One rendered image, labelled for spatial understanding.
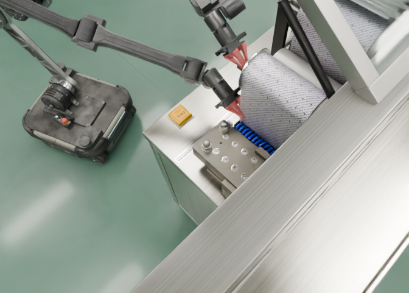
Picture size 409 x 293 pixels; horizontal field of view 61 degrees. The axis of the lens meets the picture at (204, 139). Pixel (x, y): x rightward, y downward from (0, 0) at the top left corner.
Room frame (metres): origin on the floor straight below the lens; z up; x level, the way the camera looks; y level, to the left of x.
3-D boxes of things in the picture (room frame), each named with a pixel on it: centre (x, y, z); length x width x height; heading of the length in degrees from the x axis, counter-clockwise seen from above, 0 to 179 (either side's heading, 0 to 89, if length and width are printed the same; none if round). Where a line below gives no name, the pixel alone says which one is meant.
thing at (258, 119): (0.56, -0.21, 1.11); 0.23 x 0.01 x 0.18; 38
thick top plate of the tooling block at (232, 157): (0.46, -0.14, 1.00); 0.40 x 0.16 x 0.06; 38
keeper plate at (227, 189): (0.39, -0.07, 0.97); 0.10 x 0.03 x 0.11; 38
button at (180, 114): (0.79, 0.09, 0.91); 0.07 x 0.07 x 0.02; 38
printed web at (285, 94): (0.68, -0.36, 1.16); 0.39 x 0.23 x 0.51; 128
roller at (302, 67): (0.67, -0.35, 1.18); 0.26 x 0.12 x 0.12; 38
